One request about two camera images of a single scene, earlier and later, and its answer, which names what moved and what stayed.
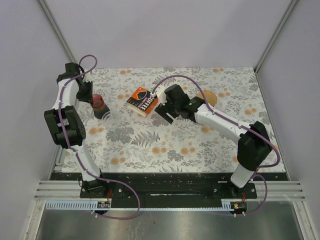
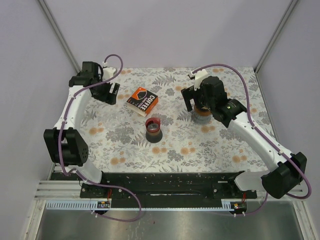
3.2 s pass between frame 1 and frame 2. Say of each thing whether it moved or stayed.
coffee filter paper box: stayed
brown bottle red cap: moved
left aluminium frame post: stayed
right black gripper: moved
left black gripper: moved
